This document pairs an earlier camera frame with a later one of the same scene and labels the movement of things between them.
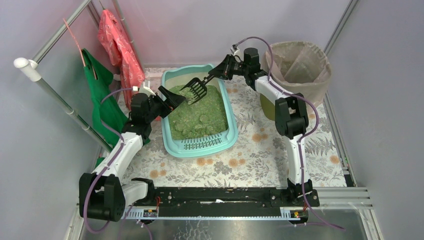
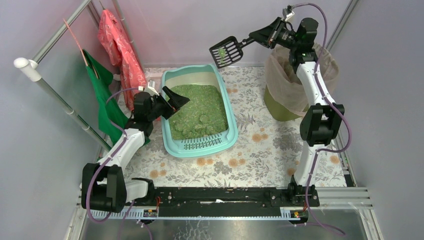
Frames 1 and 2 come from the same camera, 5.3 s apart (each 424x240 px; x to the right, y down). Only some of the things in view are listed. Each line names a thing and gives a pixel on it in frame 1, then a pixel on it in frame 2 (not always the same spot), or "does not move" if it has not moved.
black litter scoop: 198,88 -> 229,50
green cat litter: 207,115 does not move
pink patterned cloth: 117,50 does not move
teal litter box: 205,125 does not move
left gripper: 162,102 does not move
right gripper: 224,68 -> 272,35
